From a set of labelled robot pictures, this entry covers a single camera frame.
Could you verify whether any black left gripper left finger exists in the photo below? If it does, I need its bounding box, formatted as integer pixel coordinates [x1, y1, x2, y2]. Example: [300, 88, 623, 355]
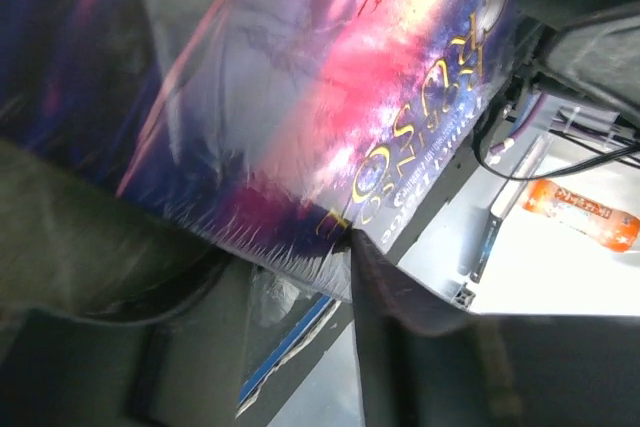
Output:
[1, 143, 251, 426]

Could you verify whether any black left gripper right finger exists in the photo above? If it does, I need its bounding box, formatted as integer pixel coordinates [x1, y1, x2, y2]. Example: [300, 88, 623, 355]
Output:
[350, 229, 639, 426]

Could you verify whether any purple shrink-wrapped Robinson Crusoe book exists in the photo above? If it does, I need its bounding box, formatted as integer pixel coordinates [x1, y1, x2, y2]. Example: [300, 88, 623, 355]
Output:
[1, 0, 514, 299]

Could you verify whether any orange snack packet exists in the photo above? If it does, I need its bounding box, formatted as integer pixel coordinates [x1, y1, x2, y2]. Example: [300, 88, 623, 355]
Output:
[521, 179, 639, 253]

